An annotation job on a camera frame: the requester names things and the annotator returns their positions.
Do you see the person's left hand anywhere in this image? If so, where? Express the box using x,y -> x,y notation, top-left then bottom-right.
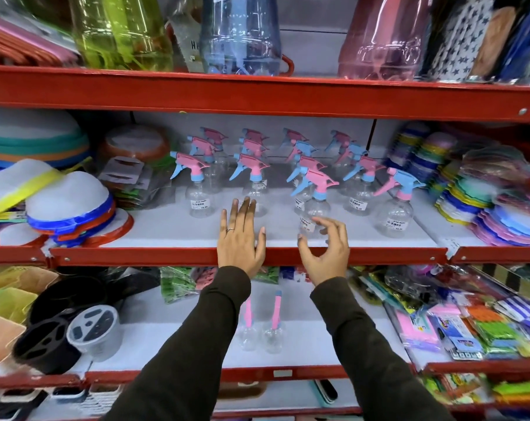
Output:
217,196 -> 266,279

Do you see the person's right hand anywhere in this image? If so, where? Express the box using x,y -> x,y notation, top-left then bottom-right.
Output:
297,217 -> 350,287

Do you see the person's left forearm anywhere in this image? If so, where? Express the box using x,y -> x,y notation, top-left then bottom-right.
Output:
104,266 -> 252,421

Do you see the person's right forearm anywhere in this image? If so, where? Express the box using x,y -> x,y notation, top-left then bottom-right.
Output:
310,276 -> 455,421

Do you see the group of clear spray bottles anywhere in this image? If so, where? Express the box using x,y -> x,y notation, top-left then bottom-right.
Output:
169,126 -> 426,240

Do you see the red metal shelf beam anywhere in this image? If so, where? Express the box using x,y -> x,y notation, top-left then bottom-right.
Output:
0,244 -> 530,268
0,64 -> 530,124

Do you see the green packet of clips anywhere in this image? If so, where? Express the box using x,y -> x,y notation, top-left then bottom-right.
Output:
160,266 -> 201,304

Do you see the small clear pump bottle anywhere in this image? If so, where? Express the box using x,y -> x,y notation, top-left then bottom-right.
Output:
261,290 -> 286,354
239,296 -> 259,351

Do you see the pile of clear hanging packets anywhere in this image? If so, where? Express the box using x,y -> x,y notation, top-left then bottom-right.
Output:
97,155 -> 171,211

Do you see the orange rimmed white sieve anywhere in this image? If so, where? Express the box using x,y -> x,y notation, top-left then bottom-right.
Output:
99,124 -> 172,163

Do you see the stack of colourful plastic bowls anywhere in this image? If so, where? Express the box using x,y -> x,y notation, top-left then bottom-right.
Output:
385,121 -> 458,190

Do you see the grey lidded plastic container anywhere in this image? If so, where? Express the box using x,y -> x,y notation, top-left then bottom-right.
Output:
66,304 -> 125,363

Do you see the pile of colourful packaged goods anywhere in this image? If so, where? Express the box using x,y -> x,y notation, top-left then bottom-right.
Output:
352,264 -> 530,361

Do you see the blue transparent plastic jug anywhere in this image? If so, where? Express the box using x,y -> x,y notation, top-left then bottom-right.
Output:
199,0 -> 283,77

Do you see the stack of colourful plastic plates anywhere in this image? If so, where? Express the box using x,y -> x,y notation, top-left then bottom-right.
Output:
435,144 -> 530,248

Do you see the black plastic holder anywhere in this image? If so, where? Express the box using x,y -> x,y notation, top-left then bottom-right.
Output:
11,275 -> 109,376

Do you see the stack of colourful rimmed sieves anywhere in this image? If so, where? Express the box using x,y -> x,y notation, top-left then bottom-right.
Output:
0,108 -> 92,170

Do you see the yellow rimmed white sieve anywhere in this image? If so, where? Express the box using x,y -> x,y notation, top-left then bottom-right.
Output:
0,158 -> 66,216

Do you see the green transparent plastic jug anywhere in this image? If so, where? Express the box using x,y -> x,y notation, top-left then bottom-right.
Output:
67,0 -> 175,72

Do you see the pink transparent plastic jug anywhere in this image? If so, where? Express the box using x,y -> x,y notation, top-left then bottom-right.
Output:
337,0 -> 433,82

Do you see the stack of colourful plastic baskets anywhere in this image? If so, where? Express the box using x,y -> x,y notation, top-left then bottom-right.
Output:
0,266 -> 60,365

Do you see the row of white plastic baskets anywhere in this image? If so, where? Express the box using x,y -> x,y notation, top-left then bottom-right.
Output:
0,385 -> 122,421

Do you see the star print fabric item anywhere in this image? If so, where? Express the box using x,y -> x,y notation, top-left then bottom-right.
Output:
426,0 -> 496,83

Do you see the stack of pink orange hangers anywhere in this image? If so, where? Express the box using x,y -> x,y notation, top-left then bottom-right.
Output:
0,10 -> 82,69

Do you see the tan fabric item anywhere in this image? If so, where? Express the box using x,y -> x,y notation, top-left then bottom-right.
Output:
469,6 -> 518,80

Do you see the blue packaged item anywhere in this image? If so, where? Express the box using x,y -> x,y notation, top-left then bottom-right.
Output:
497,0 -> 530,86

